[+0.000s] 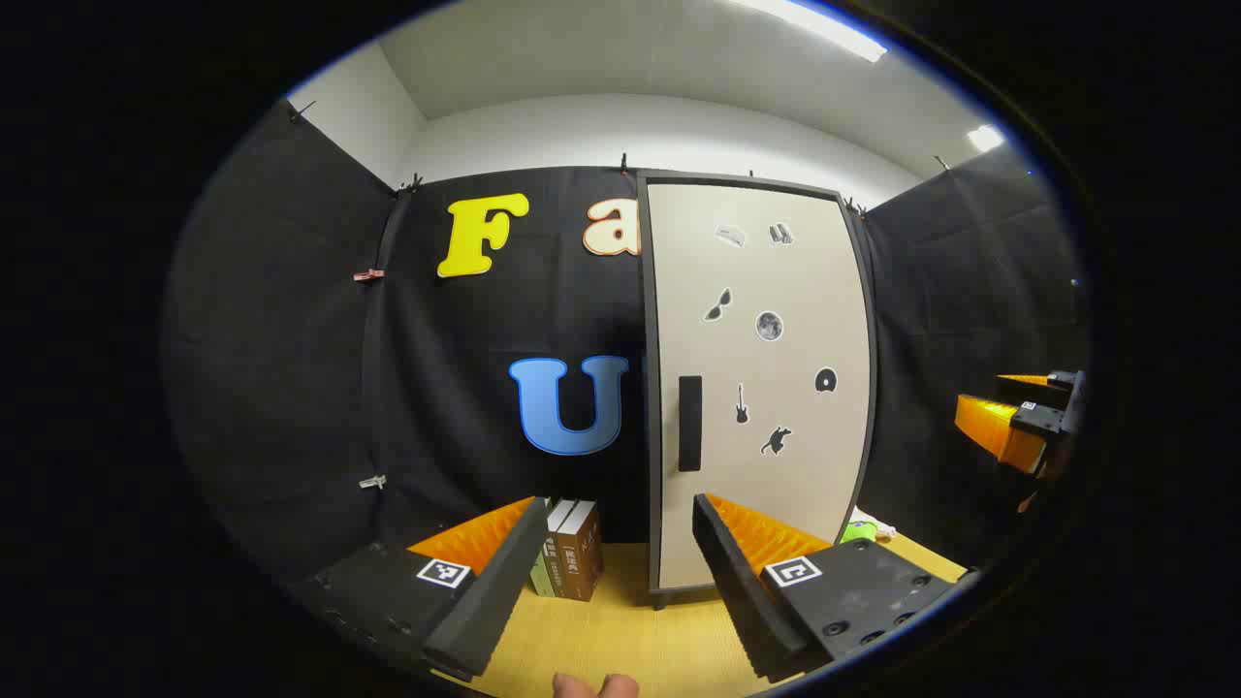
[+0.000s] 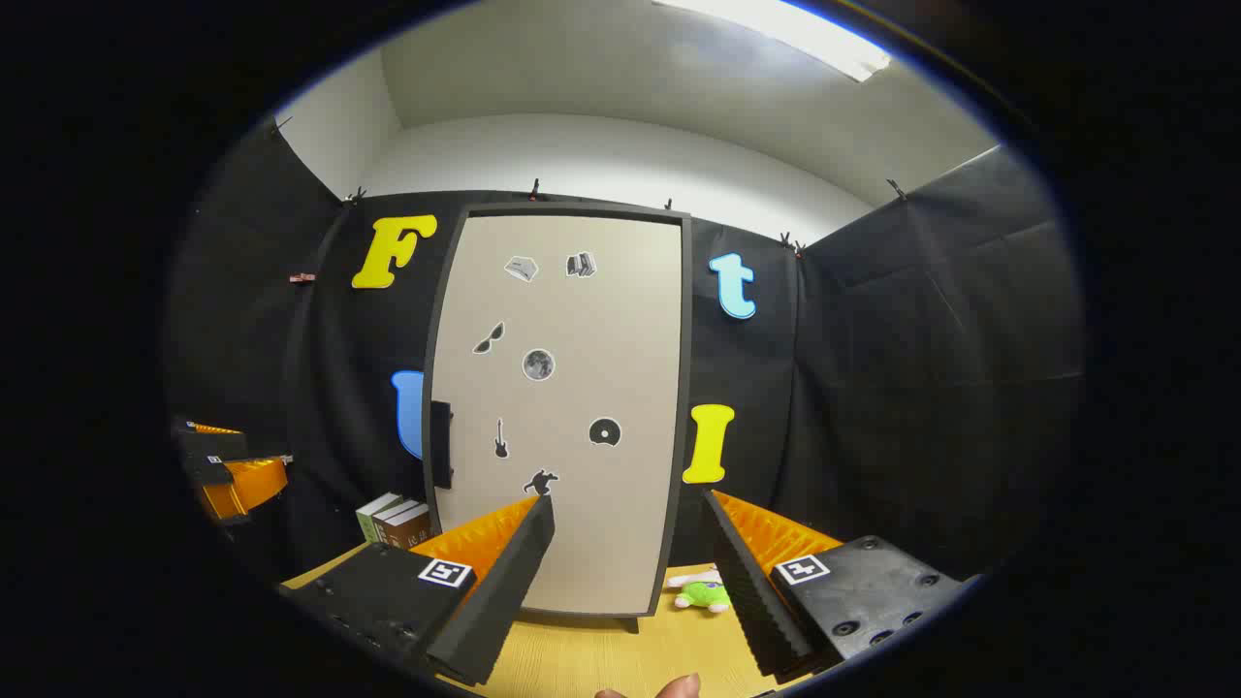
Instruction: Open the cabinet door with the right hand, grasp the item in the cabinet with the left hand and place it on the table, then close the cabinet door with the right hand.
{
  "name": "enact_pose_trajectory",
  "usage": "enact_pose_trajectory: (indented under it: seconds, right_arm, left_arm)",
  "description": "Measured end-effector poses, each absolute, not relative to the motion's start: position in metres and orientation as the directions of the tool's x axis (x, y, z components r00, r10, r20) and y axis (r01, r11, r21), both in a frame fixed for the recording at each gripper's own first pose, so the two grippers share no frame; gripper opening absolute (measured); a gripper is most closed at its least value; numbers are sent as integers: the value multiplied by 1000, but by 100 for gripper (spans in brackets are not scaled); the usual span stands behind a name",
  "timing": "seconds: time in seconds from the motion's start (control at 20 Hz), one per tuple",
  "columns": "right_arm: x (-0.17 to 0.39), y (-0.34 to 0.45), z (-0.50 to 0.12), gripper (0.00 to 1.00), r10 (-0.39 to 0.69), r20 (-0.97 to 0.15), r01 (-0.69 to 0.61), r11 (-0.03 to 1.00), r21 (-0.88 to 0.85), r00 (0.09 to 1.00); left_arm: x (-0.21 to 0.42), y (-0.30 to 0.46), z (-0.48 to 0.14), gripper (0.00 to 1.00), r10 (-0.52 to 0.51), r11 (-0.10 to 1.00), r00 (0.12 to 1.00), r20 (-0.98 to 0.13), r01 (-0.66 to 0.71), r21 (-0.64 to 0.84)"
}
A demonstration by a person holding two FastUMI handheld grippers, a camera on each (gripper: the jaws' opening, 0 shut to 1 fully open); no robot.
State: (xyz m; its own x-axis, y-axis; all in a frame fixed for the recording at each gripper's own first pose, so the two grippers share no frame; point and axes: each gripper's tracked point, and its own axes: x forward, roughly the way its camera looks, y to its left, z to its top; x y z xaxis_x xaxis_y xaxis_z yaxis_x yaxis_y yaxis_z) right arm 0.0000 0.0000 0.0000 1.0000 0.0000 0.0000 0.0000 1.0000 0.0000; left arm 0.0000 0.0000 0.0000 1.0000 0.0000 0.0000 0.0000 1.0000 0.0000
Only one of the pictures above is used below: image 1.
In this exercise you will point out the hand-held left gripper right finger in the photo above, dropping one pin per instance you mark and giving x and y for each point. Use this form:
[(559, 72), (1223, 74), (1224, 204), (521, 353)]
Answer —
[(747, 601)]

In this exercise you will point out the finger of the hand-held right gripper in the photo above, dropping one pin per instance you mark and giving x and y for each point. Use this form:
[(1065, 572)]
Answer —
[(989, 427), (1037, 380)]

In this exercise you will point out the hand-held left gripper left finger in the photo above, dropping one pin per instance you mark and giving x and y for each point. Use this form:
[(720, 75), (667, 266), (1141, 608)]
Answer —
[(494, 601)]

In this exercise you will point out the cream cabinet door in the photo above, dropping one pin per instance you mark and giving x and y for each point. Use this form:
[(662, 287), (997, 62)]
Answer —
[(805, 291)]

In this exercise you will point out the green and white book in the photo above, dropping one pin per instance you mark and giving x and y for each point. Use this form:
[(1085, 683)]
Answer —
[(544, 574)]

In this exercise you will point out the orange-brown book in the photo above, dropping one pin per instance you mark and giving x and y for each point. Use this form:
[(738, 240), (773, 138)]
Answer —
[(587, 562)]

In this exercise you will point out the green and white plush toy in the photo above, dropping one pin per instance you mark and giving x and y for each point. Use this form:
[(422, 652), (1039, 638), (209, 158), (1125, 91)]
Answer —
[(858, 531)]

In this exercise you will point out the small ceiling light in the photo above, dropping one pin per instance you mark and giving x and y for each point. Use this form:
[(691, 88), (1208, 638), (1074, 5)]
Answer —
[(985, 139)]

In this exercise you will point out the black backdrop cloth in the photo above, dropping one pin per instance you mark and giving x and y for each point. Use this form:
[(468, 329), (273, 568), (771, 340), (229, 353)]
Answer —
[(291, 388)]

